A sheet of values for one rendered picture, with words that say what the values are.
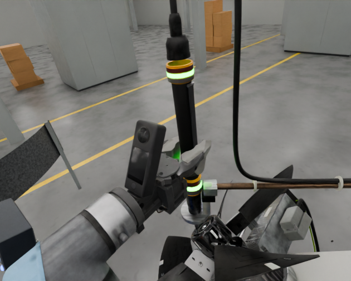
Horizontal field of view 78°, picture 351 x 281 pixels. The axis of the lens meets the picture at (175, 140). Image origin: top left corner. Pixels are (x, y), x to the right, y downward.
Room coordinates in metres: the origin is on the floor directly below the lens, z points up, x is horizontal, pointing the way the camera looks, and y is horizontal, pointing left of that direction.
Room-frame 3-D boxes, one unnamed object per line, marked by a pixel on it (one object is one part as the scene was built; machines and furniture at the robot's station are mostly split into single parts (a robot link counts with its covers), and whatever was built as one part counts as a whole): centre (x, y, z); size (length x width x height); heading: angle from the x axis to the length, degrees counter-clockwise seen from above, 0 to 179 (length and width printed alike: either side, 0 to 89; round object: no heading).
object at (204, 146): (0.33, -0.04, 1.62); 0.09 x 0.03 x 0.06; 125
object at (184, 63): (0.35, -0.02, 1.79); 0.04 x 0.04 x 0.03
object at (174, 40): (0.35, -0.02, 1.64); 0.04 x 0.04 x 0.46
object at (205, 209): (0.35, -0.03, 1.48); 0.09 x 0.07 x 0.10; 80
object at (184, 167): (0.30, -0.01, 1.64); 0.09 x 0.05 x 0.02; 125
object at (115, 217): (0.21, 0.11, 1.62); 0.08 x 0.05 x 0.08; 45
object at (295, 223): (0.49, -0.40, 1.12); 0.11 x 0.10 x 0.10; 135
